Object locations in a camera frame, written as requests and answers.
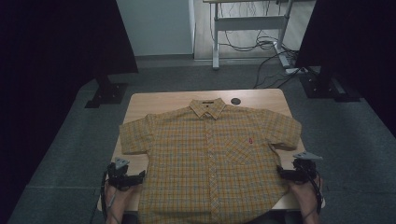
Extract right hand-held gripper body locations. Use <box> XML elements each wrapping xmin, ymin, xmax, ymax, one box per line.
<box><xmin>292</xmin><ymin>150</ymin><xmax>324</xmax><ymax>185</ymax></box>

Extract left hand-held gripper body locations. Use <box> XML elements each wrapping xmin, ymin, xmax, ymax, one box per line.
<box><xmin>106</xmin><ymin>157</ymin><xmax>131</xmax><ymax>191</ymax></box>

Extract yellow plaid short-sleeved shirt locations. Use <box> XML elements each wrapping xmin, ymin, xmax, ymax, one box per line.
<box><xmin>119</xmin><ymin>97</ymin><xmax>303</xmax><ymax>224</ymax></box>

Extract person's left hand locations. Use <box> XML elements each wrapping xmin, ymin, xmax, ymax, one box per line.
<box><xmin>105</xmin><ymin>181</ymin><xmax>142</xmax><ymax>217</ymax></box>

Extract person's right hand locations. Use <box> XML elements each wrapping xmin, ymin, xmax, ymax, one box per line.
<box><xmin>288</xmin><ymin>175</ymin><xmax>324</xmax><ymax>216</ymax></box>

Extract black stand base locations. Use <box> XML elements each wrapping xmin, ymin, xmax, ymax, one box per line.
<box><xmin>299</xmin><ymin>66</ymin><xmax>362</xmax><ymax>103</ymax></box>
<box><xmin>84</xmin><ymin>73</ymin><xmax>129</xmax><ymax>109</ymax></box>

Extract white power strip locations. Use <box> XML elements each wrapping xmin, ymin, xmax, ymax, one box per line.
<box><xmin>285</xmin><ymin>66</ymin><xmax>309</xmax><ymax>76</ymax></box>

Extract black curtain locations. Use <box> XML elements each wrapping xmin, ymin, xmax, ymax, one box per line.
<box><xmin>0</xmin><ymin>0</ymin><xmax>139</xmax><ymax>224</ymax></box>
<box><xmin>294</xmin><ymin>0</ymin><xmax>396</xmax><ymax>138</ymax></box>

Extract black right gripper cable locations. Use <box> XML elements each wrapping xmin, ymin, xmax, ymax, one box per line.
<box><xmin>306</xmin><ymin>167</ymin><xmax>324</xmax><ymax>216</ymax></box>

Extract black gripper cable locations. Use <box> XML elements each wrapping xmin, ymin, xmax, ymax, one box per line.
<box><xmin>306</xmin><ymin>167</ymin><xmax>324</xmax><ymax>216</ymax></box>
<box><xmin>99</xmin><ymin>169</ymin><xmax>110</xmax><ymax>222</ymax></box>

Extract thin grey wire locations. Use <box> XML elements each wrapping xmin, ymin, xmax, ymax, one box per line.
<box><xmin>106</xmin><ymin>191</ymin><xmax>120</xmax><ymax>224</ymax></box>

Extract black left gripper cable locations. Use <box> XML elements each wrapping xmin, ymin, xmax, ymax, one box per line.
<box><xmin>99</xmin><ymin>169</ymin><xmax>110</xmax><ymax>222</ymax></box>

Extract black floor cables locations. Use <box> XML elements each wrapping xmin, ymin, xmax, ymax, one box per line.
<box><xmin>218</xmin><ymin>0</ymin><xmax>312</xmax><ymax>90</ymax></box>

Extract white desk frame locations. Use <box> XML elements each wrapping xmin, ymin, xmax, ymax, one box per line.
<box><xmin>203</xmin><ymin>0</ymin><xmax>295</xmax><ymax>70</ymax></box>

